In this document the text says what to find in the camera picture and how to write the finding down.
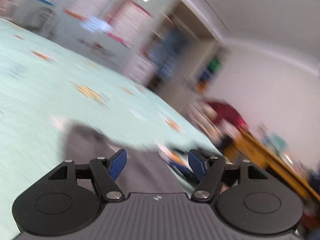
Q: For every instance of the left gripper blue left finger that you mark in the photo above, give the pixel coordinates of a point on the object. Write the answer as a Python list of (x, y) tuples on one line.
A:
[(104, 175)]

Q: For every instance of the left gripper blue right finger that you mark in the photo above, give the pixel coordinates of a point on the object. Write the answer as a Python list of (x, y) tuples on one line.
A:
[(209, 172)]

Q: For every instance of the dark grey sweater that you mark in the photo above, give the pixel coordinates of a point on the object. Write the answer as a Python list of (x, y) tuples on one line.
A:
[(134, 170)]

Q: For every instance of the yellow wooden desk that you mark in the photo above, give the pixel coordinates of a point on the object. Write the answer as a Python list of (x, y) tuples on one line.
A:
[(254, 151)]

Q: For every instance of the rolled floral quilt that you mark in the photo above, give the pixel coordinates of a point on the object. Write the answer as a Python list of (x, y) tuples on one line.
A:
[(202, 116)]

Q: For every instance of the teal gift bag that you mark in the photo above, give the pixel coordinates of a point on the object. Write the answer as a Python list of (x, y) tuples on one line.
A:
[(274, 143)]

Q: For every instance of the dark red jacket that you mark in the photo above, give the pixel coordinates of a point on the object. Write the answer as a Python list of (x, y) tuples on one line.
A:
[(226, 112)]

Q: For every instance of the white room door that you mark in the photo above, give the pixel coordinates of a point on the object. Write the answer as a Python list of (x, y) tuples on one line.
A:
[(191, 66)]

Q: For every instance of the teal quilted bee bedspread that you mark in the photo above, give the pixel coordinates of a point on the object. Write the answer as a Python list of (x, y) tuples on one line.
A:
[(46, 88)]

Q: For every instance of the white drawer cabinet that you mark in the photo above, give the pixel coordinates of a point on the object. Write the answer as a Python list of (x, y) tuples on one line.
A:
[(140, 70)]

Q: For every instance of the pink framed poster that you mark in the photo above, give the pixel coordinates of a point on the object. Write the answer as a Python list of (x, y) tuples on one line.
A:
[(128, 23)]

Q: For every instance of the grey sliding door wardrobe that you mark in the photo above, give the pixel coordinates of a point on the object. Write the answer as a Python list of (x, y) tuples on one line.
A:
[(87, 38)]

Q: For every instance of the orange framed poster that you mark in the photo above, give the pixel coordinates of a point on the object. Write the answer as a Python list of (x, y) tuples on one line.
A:
[(85, 9)]

